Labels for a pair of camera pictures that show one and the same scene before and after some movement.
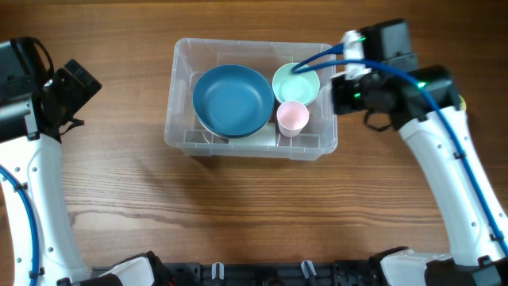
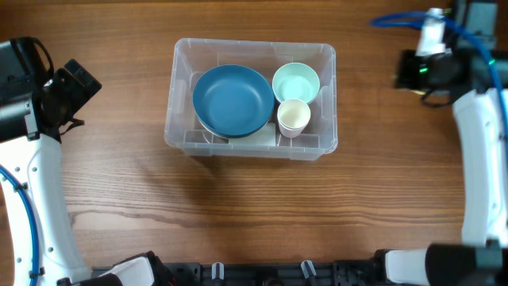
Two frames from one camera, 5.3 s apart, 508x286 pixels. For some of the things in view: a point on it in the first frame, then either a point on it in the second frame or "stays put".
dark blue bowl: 229,135 stays put
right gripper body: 355,95 → 417,73
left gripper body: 73,93 stays put
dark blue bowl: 233,99 stays put
